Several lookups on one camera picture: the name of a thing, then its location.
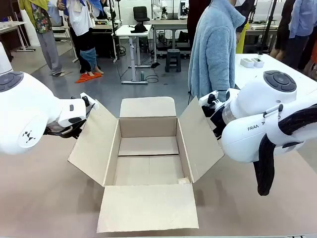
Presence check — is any person in floral shirt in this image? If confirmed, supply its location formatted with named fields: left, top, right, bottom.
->
left=19, top=0, right=63, bottom=75

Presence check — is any small white background robot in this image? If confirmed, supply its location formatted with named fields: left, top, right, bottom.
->
left=103, top=6, right=115, bottom=20

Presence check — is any orange cloth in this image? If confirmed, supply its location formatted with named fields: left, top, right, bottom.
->
left=75, top=71, right=104, bottom=84

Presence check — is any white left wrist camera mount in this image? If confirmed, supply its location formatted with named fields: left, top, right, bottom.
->
left=79, top=92, right=100, bottom=112

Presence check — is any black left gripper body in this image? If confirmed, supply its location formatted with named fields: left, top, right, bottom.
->
left=44, top=120, right=86, bottom=139

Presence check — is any person in blue fleece coat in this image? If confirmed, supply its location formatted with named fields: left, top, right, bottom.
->
left=187, top=0, right=246, bottom=101

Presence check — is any grey work table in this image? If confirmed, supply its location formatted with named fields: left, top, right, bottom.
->
left=149, top=19, right=189, bottom=62

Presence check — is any person in white shirt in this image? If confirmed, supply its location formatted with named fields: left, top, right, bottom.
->
left=56, top=0, right=104, bottom=75

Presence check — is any black floor cable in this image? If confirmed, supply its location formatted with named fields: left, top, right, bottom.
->
left=145, top=61, right=161, bottom=83

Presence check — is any person in dark red coat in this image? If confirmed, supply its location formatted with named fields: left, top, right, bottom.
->
left=187, top=0, right=208, bottom=50

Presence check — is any dark plastic stool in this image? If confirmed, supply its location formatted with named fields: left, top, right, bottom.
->
left=165, top=49, right=183, bottom=73

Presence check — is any person in light blue shirt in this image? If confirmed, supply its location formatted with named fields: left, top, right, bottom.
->
left=288, top=0, right=317, bottom=70

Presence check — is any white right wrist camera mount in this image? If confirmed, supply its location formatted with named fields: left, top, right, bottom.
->
left=199, top=90, right=225, bottom=110

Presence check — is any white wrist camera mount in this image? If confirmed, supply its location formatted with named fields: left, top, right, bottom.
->
left=199, top=90, right=225, bottom=110
left=79, top=92, right=100, bottom=112

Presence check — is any person in yellow skirt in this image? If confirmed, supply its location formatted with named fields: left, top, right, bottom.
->
left=234, top=0, right=256, bottom=54

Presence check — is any white standing desk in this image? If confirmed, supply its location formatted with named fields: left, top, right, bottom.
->
left=115, top=24, right=153, bottom=85

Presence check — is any black office chair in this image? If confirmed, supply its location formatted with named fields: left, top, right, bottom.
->
left=133, top=6, right=151, bottom=25

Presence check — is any black stand pole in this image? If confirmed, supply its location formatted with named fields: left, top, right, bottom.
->
left=110, top=0, right=121, bottom=63

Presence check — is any person in dark clothes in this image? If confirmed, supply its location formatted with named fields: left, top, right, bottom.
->
left=269, top=0, right=297, bottom=60

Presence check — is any large brown cardboard box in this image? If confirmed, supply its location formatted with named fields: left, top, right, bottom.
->
left=67, top=96, right=225, bottom=234

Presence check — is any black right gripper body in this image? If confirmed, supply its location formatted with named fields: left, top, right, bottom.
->
left=202, top=105, right=225, bottom=142

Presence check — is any white desk with slanted legs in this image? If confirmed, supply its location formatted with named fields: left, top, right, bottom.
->
left=0, top=21, right=37, bottom=53

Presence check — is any black tripod pole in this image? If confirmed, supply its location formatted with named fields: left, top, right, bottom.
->
left=257, top=0, right=277, bottom=56

